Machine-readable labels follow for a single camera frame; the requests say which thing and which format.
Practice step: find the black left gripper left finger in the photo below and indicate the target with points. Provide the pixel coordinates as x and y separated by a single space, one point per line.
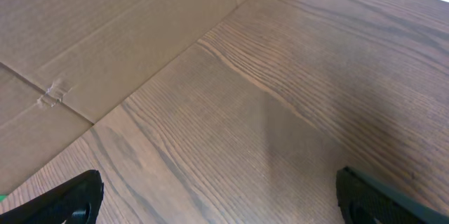
77 201

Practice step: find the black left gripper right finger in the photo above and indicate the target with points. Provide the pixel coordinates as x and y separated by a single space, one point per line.
363 199

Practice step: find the brown cardboard box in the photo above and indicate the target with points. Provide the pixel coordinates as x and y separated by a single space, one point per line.
66 63

